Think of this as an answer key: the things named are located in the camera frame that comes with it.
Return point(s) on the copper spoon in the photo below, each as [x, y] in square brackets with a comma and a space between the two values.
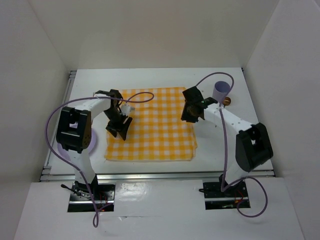
[226, 101]

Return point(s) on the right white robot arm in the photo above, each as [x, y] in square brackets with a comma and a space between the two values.
[246, 145]

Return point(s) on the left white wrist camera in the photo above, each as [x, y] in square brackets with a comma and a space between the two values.
[126, 110]

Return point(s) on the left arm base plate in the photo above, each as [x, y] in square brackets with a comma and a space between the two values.
[80, 201]

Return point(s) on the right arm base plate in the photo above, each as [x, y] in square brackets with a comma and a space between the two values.
[214, 199]

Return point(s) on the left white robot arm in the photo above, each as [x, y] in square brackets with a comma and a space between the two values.
[74, 132]

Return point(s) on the aluminium left rail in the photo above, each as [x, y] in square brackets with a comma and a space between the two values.
[55, 119]

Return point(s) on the aluminium front rail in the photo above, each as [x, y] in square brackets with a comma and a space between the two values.
[136, 176]

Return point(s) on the lavender cup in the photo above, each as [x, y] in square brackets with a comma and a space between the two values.
[220, 91]

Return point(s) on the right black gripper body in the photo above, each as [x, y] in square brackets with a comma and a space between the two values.
[188, 114]

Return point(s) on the lavender plate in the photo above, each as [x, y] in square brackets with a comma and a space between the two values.
[90, 148]

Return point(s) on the aluminium rail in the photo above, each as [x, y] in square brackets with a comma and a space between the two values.
[55, 119]
[136, 176]

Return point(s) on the yellow checkered cloth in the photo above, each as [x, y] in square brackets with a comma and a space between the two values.
[156, 133]

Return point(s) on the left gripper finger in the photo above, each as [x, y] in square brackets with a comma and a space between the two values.
[113, 129]
[125, 127]

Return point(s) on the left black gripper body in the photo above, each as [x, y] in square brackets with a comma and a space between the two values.
[116, 118]

